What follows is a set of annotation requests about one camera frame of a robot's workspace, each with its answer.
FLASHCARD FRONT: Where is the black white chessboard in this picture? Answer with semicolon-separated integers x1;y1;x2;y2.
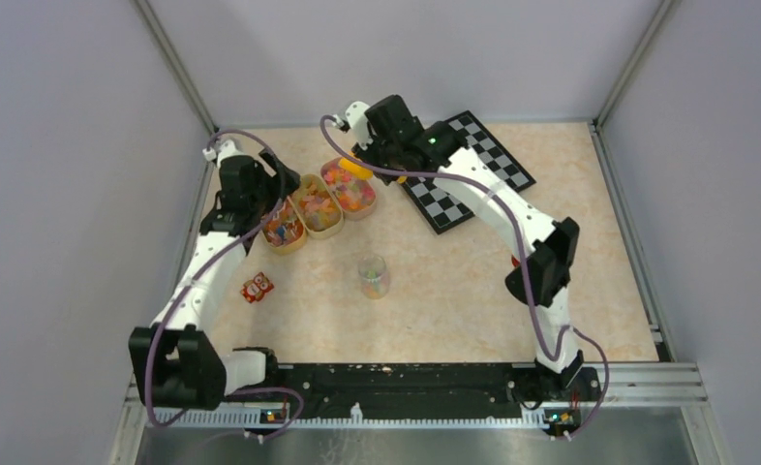
399;109;537;235

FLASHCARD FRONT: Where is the yellow plastic scoop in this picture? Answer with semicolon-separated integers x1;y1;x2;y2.
338;157;408;185

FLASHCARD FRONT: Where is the yellow tray with lollipops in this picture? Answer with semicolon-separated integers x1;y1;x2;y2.
260;200;308;255

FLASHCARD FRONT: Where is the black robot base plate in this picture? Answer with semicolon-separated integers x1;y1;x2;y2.
233;362;600;420

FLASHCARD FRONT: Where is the pink tray with candies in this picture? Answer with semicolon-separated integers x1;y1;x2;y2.
320;159;378;220

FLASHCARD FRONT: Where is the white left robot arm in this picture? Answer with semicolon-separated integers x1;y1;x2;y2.
128;146;300;411

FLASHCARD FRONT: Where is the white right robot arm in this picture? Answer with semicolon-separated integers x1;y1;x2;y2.
344;95;584;399

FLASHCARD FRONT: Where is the red owl toy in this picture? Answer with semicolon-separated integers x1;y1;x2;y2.
240;272;274;303

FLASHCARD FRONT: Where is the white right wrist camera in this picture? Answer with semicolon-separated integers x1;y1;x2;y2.
334;101;373;148

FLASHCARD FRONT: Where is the clear glass jar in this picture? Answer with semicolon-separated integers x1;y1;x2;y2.
357;255;390;299

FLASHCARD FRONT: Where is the cream tray with gummies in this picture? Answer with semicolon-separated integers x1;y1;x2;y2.
289;174;345;239

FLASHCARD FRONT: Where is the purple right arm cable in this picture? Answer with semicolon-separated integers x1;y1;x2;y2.
319;113;611;441

